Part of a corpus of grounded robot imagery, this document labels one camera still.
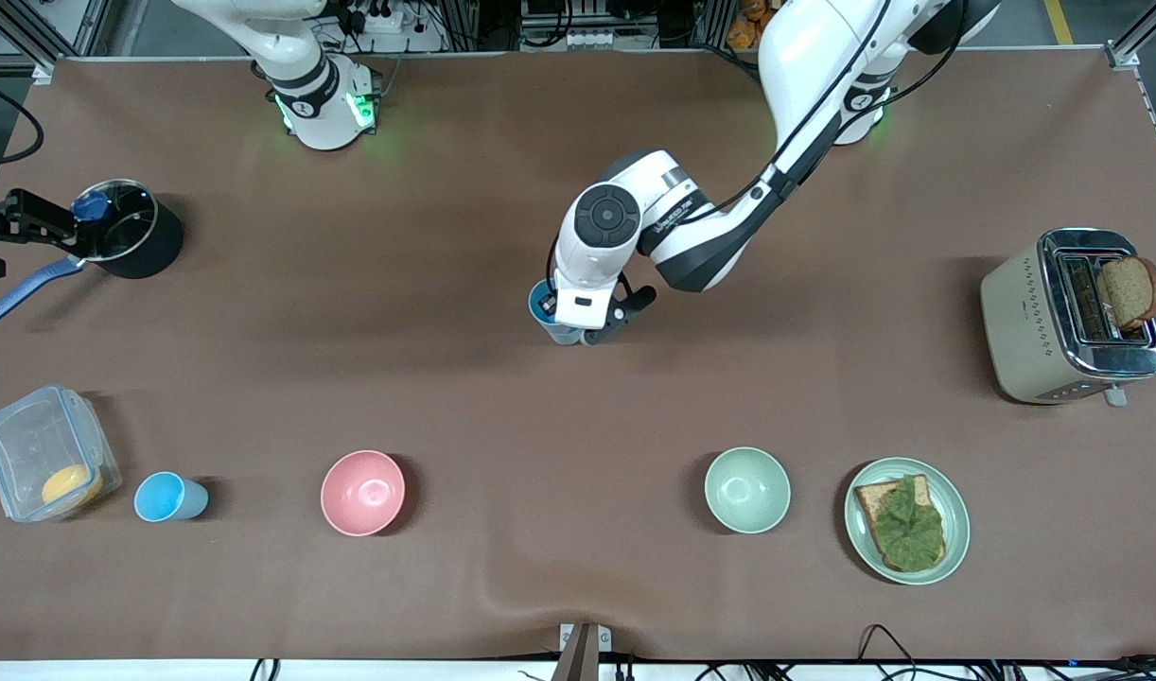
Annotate glass lid blue knob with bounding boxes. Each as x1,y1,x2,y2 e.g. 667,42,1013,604
72,180,158,263

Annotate brown table cover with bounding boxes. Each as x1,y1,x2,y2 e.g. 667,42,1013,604
0,49,1156,663

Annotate clear plastic food container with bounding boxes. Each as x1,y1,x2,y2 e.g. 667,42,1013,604
0,383,123,523

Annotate pale green bowl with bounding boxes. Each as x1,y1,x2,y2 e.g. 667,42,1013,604
704,446,792,535

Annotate pink bowl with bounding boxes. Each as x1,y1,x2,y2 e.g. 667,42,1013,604
320,449,407,537

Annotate yellow round food piece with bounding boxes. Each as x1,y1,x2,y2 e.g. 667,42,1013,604
41,463,104,508

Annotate bag of orange buns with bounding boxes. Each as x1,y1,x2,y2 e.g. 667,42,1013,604
727,0,778,50

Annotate toast slice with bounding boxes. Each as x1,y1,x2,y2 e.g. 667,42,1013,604
854,475,948,573

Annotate green lettuce leaf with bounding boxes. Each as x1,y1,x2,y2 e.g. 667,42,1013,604
871,476,946,571

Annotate pale green plate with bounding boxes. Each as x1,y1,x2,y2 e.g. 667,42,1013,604
844,457,971,586

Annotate cream chrome toaster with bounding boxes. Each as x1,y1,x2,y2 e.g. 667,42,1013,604
979,227,1156,408

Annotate brown bread slice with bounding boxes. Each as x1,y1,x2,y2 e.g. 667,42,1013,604
1100,255,1156,332

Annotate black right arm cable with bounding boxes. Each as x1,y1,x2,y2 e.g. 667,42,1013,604
0,78,47,171

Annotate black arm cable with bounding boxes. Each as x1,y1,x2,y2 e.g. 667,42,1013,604
0,78,47,171
546,0,976,294

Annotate black pot blue handle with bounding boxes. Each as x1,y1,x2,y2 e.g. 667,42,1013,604
0,178,186,325

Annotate aluminium frame rail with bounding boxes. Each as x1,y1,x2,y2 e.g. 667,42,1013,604
0,0,115,86
1103,0,1156,195

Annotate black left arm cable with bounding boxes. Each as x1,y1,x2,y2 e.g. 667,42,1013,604
546,0,976,294

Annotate metal camera bracket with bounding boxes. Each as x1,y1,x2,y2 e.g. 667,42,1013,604
559,622,613,681

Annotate thin black cable loop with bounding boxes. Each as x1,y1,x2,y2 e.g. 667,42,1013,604
856,624,920,681

